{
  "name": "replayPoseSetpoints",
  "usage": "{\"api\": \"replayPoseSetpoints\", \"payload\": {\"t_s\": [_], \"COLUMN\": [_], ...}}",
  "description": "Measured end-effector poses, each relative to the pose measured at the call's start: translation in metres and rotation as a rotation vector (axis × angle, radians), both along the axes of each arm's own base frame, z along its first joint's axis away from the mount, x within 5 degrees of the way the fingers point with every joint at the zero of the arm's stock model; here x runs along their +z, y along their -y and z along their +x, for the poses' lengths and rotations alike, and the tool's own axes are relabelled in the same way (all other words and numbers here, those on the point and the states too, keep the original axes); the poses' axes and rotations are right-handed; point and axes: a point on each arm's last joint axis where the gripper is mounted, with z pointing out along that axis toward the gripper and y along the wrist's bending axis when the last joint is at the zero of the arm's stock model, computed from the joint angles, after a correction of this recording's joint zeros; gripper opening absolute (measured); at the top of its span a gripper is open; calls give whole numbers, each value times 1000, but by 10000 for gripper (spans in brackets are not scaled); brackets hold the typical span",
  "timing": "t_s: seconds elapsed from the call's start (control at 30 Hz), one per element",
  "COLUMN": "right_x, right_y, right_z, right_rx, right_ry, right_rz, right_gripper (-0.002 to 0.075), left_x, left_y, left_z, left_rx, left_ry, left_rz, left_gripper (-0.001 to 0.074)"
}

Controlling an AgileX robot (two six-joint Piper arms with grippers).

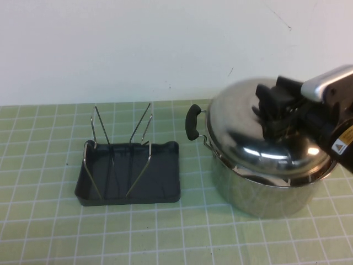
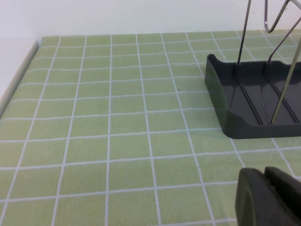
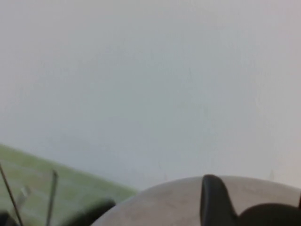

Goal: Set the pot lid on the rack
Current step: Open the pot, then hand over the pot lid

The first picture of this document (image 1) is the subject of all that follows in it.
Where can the green tile pattern table mat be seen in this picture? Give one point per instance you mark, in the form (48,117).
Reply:
(55,234)

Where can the stainless steel cooking pot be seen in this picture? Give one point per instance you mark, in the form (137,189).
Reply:
(262,201)

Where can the steel pot lid black knob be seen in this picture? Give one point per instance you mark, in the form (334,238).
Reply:
(229,129)

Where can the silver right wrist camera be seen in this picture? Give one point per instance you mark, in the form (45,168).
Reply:
(317,85)

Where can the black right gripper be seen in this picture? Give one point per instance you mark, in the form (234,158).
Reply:
(306,113)

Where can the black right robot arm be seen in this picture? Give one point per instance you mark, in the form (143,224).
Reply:
(331,138)

